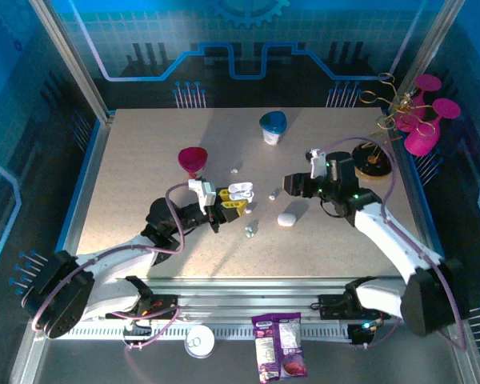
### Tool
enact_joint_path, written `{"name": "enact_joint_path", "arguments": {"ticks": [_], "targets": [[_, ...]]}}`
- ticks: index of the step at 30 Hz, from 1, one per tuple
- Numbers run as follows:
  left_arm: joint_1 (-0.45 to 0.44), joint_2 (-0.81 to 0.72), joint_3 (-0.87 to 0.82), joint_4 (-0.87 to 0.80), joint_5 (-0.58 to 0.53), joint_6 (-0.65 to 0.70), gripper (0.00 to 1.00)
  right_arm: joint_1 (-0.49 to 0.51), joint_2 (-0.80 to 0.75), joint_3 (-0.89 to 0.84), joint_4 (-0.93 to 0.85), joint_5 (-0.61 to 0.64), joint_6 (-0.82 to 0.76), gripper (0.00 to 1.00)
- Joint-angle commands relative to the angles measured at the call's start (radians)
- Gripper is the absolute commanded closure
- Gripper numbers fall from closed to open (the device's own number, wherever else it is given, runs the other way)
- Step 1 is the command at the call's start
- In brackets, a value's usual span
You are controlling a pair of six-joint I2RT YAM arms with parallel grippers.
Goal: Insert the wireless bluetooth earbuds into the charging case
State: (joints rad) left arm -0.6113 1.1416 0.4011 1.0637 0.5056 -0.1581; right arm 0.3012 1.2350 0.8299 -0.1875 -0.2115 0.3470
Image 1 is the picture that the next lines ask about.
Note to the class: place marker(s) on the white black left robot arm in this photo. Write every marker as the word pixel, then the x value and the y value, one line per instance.
pixel 112 260

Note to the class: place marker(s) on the blue lidded white cup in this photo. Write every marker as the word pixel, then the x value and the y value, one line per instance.
pixel 273 122

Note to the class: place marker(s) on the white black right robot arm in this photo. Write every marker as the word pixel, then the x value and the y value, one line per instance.
pixel 392 240

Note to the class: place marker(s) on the pink wine glass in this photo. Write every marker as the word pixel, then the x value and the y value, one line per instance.
pixel 428 82
pixel 420 142

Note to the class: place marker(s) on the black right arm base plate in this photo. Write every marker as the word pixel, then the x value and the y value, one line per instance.
pixel 332 308

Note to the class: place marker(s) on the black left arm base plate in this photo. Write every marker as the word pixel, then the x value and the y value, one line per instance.
pixel 168 302

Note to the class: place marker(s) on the white oval charging case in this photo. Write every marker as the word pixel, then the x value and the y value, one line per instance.
pixel 286 220

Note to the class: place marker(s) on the red lidded plastic cup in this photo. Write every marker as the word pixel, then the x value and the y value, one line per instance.
pixel 192 158

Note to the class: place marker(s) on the long aluminium frame rail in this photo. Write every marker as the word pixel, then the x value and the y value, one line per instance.
pixel 240 296

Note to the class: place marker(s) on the purple snack bag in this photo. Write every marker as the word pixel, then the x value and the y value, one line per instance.
pixel 278 344

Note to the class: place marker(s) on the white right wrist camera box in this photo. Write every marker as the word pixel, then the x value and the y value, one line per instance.
pixel 317 164

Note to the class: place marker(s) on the aluminium table side rail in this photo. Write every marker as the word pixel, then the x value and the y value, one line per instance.
pixel 96 160
pixel 403 164

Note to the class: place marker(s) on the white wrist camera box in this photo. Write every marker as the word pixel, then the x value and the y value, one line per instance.
pixel 317 164
pixel 203 194

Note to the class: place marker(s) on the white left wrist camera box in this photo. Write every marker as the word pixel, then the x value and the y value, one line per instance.
pixel 203 194

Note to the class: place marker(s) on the white rectangular charging case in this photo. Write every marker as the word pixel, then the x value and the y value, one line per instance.
pixel 240 187

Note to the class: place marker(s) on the white round lid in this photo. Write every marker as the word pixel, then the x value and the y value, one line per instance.
pixel 200 342

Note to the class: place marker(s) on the aluminium frame post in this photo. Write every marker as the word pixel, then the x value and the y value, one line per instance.
pixel 432 40
pixel 75 60

